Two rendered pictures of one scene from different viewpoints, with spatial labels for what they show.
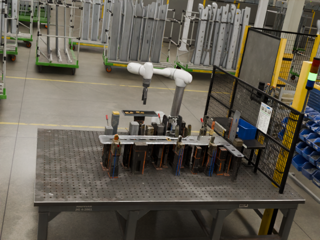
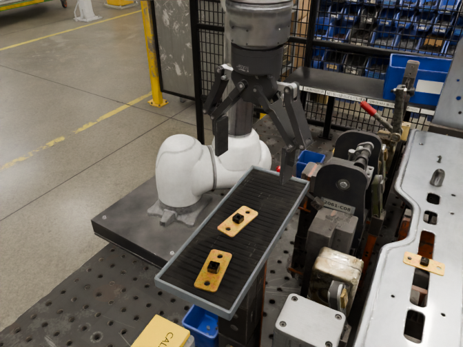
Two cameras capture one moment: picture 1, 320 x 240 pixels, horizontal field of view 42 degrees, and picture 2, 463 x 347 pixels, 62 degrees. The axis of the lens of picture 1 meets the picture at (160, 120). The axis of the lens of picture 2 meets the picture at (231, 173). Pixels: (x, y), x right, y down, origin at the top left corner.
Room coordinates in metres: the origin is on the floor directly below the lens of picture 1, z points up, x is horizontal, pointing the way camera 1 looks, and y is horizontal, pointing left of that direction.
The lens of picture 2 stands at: (3.78, 0.59, 1.65)
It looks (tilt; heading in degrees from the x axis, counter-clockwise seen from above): 35 degrees down; 319
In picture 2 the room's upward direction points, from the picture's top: straight up
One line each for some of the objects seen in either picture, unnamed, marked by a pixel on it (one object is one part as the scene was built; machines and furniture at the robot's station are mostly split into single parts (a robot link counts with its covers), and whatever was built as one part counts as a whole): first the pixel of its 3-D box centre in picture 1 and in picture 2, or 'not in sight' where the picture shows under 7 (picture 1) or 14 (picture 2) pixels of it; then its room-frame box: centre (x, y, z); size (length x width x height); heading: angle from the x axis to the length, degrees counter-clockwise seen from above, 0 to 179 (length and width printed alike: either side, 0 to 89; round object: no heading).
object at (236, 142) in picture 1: (235, 155); not in sight; (4.10, -0.85, 0.88); 0.08 x 0.08 x 0.36; 22
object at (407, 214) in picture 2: (182, 153); (414, 258); (4.01, -0.28, 0.84); 0.12 x 0.05 x 0.29; 22
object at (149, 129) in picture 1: (147, 143); (326, 321); (4.03, 0.09, 0.89); 0.13 x 0.11 x 0.38; 22
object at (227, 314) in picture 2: (139, 113); (243, 226); (4.17, 0.22, 1.16); 0.37 x 0.14 x 0.02; 112
